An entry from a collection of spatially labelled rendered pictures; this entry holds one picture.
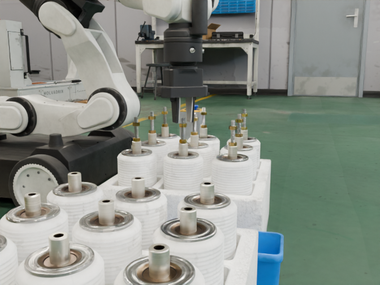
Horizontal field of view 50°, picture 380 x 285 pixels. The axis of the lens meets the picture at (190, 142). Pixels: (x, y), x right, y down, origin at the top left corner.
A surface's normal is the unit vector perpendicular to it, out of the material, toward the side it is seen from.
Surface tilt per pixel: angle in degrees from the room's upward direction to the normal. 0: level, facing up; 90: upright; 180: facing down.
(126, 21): 90
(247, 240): 0
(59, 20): 90
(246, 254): 0
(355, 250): 0
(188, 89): 90
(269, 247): 88
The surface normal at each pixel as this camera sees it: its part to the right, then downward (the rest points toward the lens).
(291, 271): 0.00, -0.98
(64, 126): -0.61, 0.33
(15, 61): 0.96, 0.05
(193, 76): 0.48, 0.17
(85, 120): -0.28, 0.18
